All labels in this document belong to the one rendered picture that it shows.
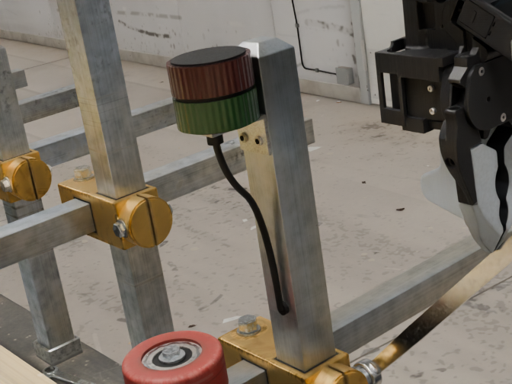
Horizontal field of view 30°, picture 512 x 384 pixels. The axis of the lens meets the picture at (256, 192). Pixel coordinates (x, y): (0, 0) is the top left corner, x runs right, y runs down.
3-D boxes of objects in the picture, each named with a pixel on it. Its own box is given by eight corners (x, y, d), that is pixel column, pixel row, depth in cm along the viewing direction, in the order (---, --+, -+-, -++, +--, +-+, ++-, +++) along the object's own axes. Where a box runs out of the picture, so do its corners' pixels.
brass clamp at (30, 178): (10, 174, 123) (1, 136, 121) (60, 191, 113) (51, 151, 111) (-34, 189, 119) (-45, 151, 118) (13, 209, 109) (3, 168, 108)
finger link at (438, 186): (441, 236, 73) (432, 120, 70) (506, 254, 68) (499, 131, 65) (414, 251, 71) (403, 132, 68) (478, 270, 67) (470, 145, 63)
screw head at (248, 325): (250, 322, 85) (248, 310, 85) (265, 328, 84) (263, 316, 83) (232, 331, 84) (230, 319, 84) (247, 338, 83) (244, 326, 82)
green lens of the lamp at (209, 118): (225, 105, 72) (221, 77, 72) (277, 114, 68) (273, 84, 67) (161, 128, 69) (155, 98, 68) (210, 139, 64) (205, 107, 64)
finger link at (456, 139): (484, 186, 68) (476, 68, 65) (504, 190, 67) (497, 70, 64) (440, 208, 65) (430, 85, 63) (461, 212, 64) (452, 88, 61)
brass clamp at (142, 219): (110, 209, 104) (101, 166, 102) (182, 235, 94) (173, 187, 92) (61, 229, 101) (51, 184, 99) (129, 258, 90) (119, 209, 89)
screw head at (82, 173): (88, 173, 101) (85, 162, 100) (97, 176, 99) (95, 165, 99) (70, 179, 100) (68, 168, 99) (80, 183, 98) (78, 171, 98)
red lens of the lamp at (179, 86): (220, 73, 72) (216, 44, 71) (272, 80, 67) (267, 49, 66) (155, 94, 68) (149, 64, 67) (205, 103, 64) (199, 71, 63)
